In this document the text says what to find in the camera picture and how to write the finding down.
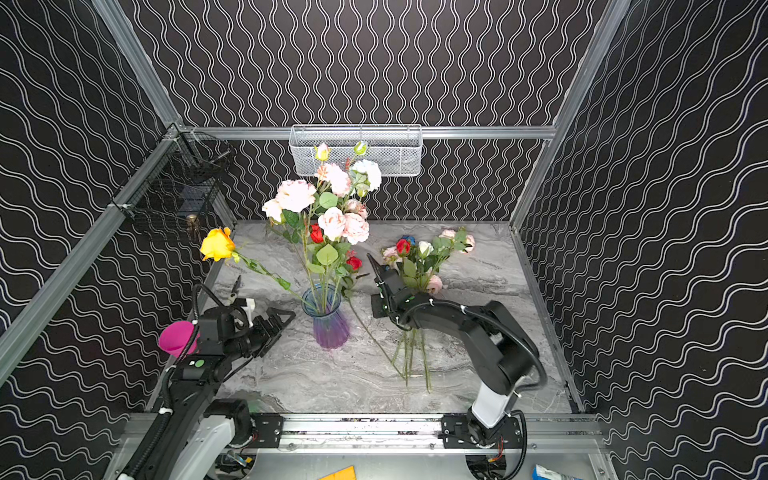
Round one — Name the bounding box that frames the white mesh wall basket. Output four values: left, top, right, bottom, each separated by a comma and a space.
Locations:
288, 124, 423, 177

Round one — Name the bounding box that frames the yellow object below rail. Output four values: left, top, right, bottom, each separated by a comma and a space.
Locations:
320, 466, 357, 480

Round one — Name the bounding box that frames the brass padlock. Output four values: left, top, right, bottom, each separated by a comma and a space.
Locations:
185, 214, 200, 236

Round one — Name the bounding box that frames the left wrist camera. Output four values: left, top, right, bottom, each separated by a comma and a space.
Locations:
232, 297, 256, 329

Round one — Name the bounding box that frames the white light-blue flower stem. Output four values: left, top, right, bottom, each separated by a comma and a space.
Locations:
323, 140, 385, 310

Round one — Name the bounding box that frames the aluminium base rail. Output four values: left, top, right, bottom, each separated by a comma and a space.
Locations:
128, 412, 604, 454

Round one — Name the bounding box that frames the magenta silicone cup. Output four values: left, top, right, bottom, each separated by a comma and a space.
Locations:
157, 321, 197, 358

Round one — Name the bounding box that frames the pink rose spray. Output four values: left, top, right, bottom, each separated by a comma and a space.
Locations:
314, 207, 346, 288
382, 228, 476, 294

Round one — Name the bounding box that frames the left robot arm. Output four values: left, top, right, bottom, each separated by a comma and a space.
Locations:
118, 305, 296, 479

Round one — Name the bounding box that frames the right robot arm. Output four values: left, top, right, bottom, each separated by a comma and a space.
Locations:
368, 256, 548, 448

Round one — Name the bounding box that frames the black wire wall basket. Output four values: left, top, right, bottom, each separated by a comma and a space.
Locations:
119, 131, 235, 242

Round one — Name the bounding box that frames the yellow rose stem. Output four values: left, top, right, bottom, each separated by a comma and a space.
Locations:
200, 227, 309, 306

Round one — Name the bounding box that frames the large pink peony stem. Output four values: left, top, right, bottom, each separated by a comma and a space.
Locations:
272, 142, 355, 310

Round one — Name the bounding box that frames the blue white box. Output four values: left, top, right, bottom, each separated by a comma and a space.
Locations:
532, 464, 581, 480

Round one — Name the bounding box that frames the pink rose spray stem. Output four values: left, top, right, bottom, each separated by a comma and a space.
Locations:
336, 199, 370, 299

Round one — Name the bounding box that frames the purple blue glass vase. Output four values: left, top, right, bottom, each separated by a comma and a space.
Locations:
302, 284, 350, 350

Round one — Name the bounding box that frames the cream rose stem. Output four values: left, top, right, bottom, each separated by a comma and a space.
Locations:
262, 198, 316, 287

